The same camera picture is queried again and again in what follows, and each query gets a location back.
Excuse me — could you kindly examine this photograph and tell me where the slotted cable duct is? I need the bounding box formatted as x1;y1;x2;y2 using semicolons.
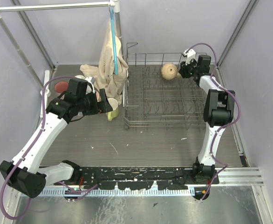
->
39;186;195;197

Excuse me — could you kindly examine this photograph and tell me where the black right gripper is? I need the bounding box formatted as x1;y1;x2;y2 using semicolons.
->
178;57;198;78

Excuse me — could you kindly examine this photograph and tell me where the blue clothes hanger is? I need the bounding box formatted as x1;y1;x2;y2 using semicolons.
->
109;3;119;75

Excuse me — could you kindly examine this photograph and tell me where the light blue mug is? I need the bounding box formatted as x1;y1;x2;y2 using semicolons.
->
75;75;85;79

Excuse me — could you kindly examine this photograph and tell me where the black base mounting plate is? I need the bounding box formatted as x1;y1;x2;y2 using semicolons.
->
62;167;219;190

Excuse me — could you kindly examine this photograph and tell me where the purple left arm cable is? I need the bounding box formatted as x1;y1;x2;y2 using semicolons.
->
0;76;81;220

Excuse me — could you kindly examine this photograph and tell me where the white metal clothes rack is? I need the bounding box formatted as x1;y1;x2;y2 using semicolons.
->
0;0;129;119

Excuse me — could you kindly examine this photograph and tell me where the beige round mug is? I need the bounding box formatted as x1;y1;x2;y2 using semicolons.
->
161;63;182;80

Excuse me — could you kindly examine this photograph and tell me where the yellow-green mug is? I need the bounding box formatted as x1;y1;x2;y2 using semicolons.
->
107;98;119;121

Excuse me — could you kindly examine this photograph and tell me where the grey wire dish rack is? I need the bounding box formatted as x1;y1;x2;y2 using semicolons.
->
123;42;206;130

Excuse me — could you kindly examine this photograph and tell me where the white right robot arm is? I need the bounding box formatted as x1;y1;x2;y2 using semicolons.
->
179;49;235;184

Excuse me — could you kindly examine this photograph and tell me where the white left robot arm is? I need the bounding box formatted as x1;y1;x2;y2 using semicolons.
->
0;78;113;198

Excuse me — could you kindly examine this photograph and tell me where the beige cloth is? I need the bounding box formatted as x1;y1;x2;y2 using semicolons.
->
80;23;129;105

